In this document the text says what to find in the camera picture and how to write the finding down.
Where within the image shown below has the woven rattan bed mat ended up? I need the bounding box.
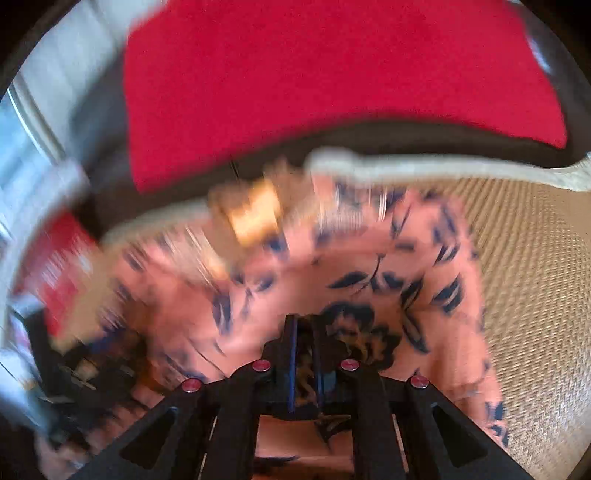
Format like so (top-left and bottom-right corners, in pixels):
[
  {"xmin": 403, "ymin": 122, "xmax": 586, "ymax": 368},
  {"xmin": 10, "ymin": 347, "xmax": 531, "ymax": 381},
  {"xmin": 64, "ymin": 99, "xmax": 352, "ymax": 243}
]
[{"xmin": 98, "ymin": 147, "xmax": 591, "ymax": 480}]

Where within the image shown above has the dark brown leather headboard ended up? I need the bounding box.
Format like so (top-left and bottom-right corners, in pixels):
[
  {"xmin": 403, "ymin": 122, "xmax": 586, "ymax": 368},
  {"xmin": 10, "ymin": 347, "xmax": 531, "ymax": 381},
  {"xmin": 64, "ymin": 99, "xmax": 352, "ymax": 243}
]
[{"xmin": 69, "ymin": 1, "xmax": 590, "ymax": 238}]

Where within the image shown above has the red knitted cloth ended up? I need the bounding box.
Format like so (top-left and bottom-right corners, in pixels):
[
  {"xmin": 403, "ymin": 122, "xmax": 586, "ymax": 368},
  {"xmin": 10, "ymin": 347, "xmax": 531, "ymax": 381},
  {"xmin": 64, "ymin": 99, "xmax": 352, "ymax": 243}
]
[{"xmin": 123, "ymin": 1, "xmax": 567, "ymax": 191}]

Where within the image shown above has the orange floral satin garment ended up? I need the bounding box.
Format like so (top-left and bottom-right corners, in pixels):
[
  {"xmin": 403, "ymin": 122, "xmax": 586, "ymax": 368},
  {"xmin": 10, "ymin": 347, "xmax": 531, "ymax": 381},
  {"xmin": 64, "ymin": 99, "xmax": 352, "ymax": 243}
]
[{"xmin": 88, "ymin": 189, "xmax": 507, "ymax": 454}]

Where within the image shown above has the white dotted curtain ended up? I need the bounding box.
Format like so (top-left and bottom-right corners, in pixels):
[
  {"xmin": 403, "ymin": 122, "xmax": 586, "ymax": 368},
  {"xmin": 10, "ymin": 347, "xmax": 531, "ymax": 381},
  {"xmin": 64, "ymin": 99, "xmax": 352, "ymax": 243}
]
[{"xmin": 13, "ymin": 0, "xmax": 164, "ymax": 163}]

